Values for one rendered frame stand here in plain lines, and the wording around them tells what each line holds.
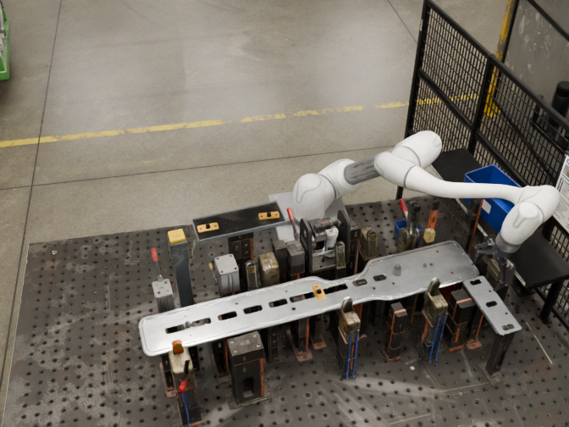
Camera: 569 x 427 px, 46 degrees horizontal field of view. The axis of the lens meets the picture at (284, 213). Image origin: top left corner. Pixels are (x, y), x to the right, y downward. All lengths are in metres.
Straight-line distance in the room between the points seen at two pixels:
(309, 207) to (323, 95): 2.62
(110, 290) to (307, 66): 3.47
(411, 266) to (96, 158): 2.99
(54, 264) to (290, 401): 1.34
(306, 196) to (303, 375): 0.85
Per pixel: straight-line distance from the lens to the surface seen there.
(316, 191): 3.16
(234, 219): 2.78
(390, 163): 2.75
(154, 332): 2.62
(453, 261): 2.90
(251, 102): 5.62
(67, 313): 3.18
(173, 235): 2.73
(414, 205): 2.80
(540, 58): 4.93
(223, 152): 5.08
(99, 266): 3.33
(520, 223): 2.49
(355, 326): 2.57
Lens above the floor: 3.03
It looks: 42 degrees down
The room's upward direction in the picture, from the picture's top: straight up
